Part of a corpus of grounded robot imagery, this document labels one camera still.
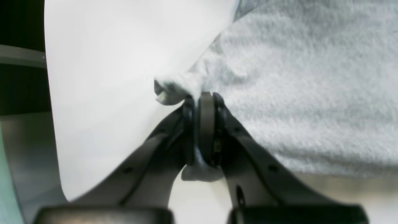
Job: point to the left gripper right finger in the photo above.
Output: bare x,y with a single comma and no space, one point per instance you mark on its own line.
262,190

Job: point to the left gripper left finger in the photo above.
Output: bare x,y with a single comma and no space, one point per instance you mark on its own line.
138,190

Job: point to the light grey printed T-shirt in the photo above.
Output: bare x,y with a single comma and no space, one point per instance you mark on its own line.
313,81

